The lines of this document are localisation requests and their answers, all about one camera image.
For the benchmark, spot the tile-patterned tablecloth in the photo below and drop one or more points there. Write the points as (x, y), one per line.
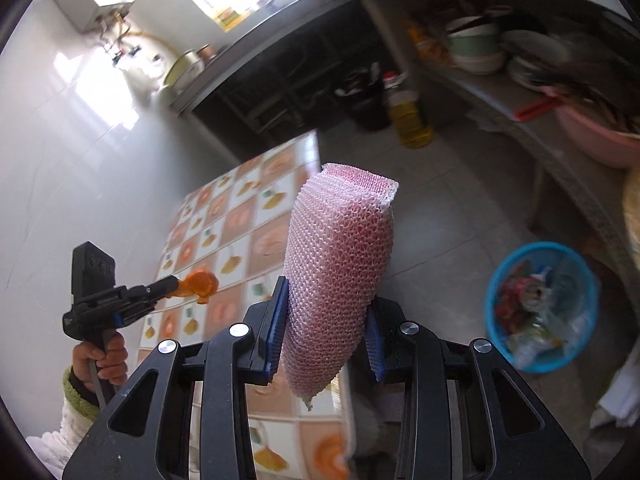
(235, 220)

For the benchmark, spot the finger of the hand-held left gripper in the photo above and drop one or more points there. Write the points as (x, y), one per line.
(155, 289)
(150, 304)

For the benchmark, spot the pink plastic basin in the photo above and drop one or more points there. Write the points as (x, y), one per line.
(595, 135)

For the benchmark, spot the clear bag of beige grain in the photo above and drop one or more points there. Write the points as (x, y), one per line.
(634, 210)

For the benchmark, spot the yellow packet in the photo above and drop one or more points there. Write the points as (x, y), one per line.
(229, 17)

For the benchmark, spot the person's left forearm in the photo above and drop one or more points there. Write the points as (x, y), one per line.
(75, 420)

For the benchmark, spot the red plastic strip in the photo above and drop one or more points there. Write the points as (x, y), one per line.
(537, 109)

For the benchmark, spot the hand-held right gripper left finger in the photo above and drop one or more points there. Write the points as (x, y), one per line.
(274, 335)

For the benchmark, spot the yellow-green cooking pot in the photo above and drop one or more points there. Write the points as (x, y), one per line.
(182, 70)

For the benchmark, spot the grey counter with dark cabinet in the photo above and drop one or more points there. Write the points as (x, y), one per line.
(280, 85)

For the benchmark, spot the stack of white plates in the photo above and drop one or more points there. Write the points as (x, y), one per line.
(535, 47)

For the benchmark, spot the white wall water heater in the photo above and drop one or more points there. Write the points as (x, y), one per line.
(90, 2)

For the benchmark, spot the orange snack packets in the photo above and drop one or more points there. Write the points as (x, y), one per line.
(427, 45)

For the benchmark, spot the black bucket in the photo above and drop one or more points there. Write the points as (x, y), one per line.
(367, 107)

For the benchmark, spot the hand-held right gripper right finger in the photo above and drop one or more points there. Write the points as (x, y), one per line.
(374, 350)

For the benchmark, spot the small copper pot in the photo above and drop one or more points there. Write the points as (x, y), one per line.
(205, 54)

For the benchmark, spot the blue mesh waste basket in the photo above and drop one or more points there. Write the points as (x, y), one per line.
(587, 290)

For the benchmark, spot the curled orange peel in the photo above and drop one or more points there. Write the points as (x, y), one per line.
(200, 284)

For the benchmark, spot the perforated metal shelf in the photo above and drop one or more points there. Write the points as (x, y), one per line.
(500, 105)

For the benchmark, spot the large white plastic bag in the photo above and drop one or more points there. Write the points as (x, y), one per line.
(617, 390)

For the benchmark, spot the stack of bowls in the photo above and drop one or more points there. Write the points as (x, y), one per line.
(475, 45)

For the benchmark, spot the person's left hand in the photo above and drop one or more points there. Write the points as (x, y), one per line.
(112, 365)

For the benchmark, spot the yellow cooking oil bottle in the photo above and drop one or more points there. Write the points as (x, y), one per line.
(410, 120)

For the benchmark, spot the pink foam mesh net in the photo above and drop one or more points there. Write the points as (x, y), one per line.
(335, 270)

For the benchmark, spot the heap of crumpled wrappers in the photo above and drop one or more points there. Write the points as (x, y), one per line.
(530, 300)

